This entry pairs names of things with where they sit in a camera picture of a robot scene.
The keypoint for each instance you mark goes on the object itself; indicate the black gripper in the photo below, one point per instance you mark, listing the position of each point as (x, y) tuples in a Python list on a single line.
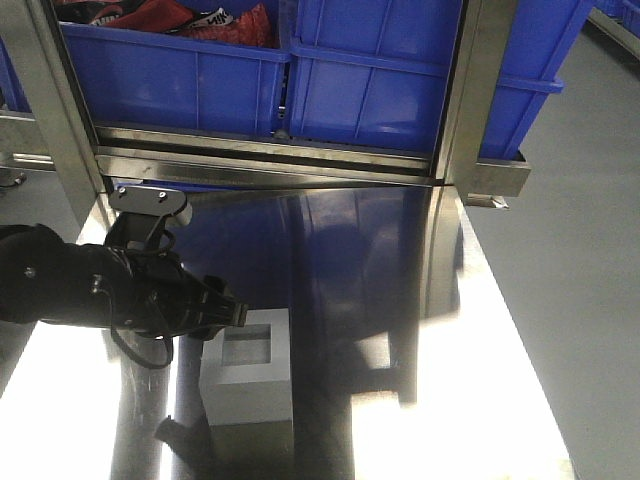
[(168, 301)]

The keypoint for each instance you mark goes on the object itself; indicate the gray square hollow base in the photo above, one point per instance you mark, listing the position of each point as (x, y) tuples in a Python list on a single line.
[(245, 374)]

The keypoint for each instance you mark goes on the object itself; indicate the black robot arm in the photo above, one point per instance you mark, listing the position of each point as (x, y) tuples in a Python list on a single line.
[(44, 278)]

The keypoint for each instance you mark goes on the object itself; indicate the blue bin with red bags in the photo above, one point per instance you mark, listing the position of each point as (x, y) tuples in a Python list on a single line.
[(164, 80)]

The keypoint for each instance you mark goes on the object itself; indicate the blue bin middle of shelf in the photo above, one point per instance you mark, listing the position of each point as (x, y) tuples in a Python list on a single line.
[(371, 73)]

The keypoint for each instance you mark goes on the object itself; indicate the stainless steel shelf rack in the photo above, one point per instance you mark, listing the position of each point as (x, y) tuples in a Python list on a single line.
[(58, 132)]

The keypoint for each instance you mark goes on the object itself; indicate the red snack bag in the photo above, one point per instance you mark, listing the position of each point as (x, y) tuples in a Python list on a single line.
[(251, 28)]

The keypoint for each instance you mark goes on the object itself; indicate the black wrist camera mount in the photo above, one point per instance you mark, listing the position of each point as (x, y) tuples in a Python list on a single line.
[(143, 213)]

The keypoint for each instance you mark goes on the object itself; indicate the blue bin right of post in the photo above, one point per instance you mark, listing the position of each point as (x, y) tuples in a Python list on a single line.
[(541, 37)]

